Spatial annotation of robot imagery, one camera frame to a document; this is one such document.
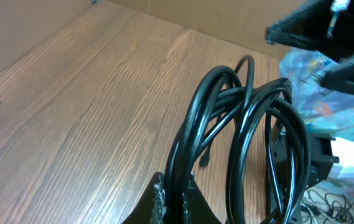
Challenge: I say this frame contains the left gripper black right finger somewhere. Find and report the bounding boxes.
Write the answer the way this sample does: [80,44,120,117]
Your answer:
[182,175,221,224]

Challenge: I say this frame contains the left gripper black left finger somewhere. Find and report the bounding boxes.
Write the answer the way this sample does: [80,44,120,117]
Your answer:
[122,172,167,224]

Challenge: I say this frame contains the thick black USB cable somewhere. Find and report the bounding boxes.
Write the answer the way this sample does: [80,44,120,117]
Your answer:
[163,65,312,224]

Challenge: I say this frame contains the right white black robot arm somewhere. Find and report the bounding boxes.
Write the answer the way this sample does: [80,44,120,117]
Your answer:
[265,0,354,181]

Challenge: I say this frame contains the tangled cables on floor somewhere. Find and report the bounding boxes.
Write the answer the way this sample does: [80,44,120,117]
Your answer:
[299,186,354,224]

